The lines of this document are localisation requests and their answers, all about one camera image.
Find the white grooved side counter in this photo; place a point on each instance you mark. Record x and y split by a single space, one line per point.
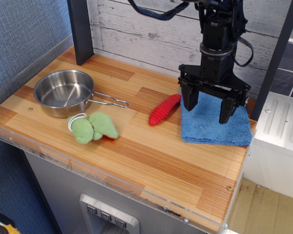
270 159

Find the blue cloth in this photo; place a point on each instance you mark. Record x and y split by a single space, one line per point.
201 124

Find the dark shelf post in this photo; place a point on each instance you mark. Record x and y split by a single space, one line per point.
274 63
81 32

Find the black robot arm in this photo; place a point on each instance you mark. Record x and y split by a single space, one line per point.
222 25

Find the stainless steel pot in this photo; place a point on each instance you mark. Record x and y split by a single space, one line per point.
68 92

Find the right dark shelf post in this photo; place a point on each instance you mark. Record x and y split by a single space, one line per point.
274 63

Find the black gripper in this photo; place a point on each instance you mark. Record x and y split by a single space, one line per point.
215 77

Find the silver dispenser button panel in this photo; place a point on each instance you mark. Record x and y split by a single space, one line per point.
102 218

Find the clear acrylic table guard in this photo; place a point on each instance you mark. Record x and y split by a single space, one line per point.
193 183

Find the left dark shelf post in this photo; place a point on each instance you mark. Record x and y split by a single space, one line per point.
81 32

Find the green plush toy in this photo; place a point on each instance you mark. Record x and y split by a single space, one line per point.
93 127

